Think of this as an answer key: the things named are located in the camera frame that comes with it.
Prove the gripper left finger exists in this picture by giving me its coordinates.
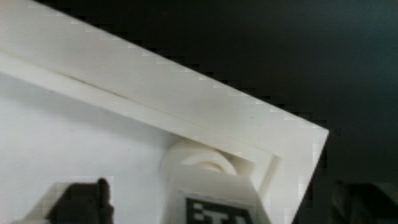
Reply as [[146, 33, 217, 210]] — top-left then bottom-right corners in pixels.
[[46, 178, 114, 224]]

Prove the white square tabletop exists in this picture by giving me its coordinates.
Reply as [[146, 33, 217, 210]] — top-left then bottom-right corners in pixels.
[[0, 0, 329, 224]]

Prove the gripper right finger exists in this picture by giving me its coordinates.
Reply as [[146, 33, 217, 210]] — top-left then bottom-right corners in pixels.
[[327, 182, 398, 224]]

